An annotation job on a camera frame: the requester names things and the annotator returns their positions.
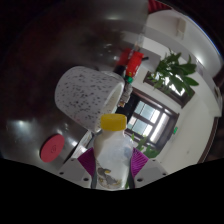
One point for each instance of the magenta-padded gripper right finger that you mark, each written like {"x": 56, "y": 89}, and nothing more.
{"x": 140, "y": 163}

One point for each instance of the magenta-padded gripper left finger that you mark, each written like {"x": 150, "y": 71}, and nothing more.
{"x": 78, "y": 170}

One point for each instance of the clear bottle with yellow cap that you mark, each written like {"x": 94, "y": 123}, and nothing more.
{"x": 113, "y": 153}

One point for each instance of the flat round red coaster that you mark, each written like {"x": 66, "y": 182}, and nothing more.
{"x": 52, "y": 148}

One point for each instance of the dark wooden glazed door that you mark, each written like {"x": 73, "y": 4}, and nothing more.
{"x": 146, "y": 116}

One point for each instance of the green exit sign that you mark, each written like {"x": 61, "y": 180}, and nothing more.
{"x": 175, "y": 130}

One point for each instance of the white speckled mug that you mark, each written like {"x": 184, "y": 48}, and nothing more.
{"x": 83, "y": 93}

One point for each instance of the dark wood framed window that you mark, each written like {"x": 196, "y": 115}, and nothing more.
{"x": 181, "y": 98}

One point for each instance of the small plant in white pot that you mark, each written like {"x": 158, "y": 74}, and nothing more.
{"x": 173, "y": 71}

